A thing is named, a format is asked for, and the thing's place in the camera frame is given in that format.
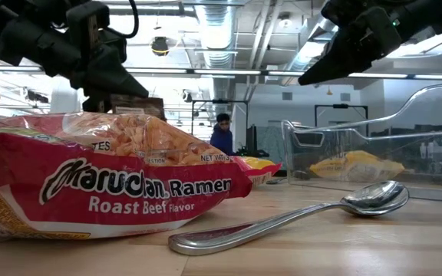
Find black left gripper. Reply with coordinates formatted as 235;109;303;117
65;0;150;113

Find brown snack packet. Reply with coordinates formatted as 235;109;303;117
109;94;167;120

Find long ceiling light strip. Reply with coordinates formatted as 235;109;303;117
0;64;442;81

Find person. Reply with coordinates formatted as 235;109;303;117
209;113;236;156

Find yellow ramen packet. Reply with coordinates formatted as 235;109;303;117
308;149;406;183

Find dark background monitor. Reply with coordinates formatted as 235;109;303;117
246;124;259;156

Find clear plastic container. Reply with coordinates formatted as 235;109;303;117
281;81;442;203

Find red beef ramen packet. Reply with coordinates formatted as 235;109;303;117
231;155;283;188

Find black ceiling cable reel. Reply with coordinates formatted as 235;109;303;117
150;36;170;58

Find silver metal spoon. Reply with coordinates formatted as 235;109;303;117
167;179;411;257

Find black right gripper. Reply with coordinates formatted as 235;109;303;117
297;0;437;87

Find roast beef ramen packet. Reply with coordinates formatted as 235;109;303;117
0;111;253;242

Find silver ventilation duct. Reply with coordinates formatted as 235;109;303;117
193;0;241;100

